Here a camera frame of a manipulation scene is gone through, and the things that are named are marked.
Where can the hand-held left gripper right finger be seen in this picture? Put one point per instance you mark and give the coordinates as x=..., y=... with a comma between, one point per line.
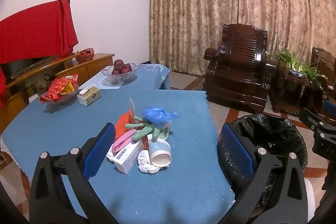
x=237, y=150

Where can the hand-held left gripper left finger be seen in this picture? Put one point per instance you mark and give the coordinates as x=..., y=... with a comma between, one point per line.
x=99, y=150

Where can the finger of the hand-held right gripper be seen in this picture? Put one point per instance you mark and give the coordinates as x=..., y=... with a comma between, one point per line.
x=330, y=107
x=312, y=120

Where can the pink plastic item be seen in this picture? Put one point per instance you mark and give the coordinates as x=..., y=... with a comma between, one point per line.
x=122, y=141

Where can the white cardboard box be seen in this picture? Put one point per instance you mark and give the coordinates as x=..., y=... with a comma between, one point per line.
x=126, y=159

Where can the orange foam net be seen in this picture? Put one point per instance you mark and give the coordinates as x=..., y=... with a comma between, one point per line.
x=123, y=124

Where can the trash bin with black bag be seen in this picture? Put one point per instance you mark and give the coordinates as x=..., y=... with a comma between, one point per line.
x=275, y=134

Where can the dark red stick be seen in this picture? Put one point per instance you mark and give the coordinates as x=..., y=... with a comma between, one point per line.
x=145, y=144

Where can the white tissue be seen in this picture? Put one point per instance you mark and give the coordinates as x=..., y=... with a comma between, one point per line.
x=145, y=165

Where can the thin printed packet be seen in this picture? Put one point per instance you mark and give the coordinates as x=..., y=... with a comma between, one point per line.
x=131, y=108

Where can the green rubber glove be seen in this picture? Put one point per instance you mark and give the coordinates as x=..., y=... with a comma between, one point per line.
x=151, y=129

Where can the light blue paper cup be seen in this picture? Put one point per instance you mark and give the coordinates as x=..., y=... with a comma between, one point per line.
x=158, y=149

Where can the blue plastic bag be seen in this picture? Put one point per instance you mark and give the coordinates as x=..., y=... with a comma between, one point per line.
x=157, y=115

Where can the dark wooden side table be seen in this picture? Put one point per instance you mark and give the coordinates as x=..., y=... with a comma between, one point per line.
x=294, y=92

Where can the dark wooden armchair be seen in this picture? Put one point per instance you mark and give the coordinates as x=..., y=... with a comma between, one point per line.
x=325, y=64
x=236, y=77

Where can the white and gold tissue box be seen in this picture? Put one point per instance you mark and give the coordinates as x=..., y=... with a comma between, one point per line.
x=89, y=98

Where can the glass candy bowl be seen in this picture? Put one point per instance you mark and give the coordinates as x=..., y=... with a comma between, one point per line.
x=67, y=98

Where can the green potted plant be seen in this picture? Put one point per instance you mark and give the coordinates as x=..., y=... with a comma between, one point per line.
x=291, y=60

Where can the glass fruit bowl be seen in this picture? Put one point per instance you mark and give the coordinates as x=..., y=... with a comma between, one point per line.
x=120, y=79

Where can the pile of red candy packets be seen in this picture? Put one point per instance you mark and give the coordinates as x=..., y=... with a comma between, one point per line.
x=57, y=88

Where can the large blue tablecloth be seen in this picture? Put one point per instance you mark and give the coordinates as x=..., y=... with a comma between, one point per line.
x=170, y=187

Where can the red apple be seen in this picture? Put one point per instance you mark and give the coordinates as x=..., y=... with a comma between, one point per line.
x=127, y=67
x=118, y=64
x=116, y=72

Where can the wooden television cabinet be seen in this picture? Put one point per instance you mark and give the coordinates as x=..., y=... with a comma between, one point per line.
x=84, y=70

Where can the small blue tablecloth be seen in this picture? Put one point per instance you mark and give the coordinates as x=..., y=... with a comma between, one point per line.
x=149, y=79

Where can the red bag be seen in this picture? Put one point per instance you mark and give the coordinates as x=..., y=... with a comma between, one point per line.
x=85, y=54

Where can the television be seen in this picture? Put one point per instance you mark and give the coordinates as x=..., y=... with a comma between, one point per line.
x=23, y=66

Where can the red cloth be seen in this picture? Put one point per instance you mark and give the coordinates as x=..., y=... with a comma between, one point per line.
x=34, y=29

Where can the floral beige curtain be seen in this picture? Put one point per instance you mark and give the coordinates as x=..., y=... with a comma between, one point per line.
x=236, y=3

